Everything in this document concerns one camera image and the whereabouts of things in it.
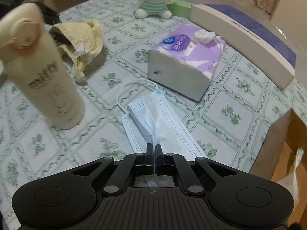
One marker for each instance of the cream insulated bottle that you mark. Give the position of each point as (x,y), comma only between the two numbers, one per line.
(48,81)

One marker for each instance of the light green box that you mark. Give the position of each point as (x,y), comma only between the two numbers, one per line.
(183,8)

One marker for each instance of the pale yellow towel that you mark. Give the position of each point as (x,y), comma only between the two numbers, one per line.
(91,36)

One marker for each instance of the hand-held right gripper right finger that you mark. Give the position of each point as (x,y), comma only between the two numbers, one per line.
(158,155)

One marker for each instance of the white crumpled cloth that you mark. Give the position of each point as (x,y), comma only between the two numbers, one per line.
(79,50)

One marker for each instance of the purple tissue pack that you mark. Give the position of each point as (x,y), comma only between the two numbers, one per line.
(182,60)

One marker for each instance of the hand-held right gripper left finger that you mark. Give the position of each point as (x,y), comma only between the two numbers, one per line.
(150,155)

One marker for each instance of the white and blue flat box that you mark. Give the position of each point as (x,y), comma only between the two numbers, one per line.
(251,36)

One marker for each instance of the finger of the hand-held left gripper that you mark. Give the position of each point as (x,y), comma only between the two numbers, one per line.
(48,13)
(60,37)

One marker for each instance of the green floral patterned tablecloth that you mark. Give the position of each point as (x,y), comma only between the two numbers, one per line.
(103,105)

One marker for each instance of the brown cardboard box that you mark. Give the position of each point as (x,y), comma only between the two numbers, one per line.
(280,136)

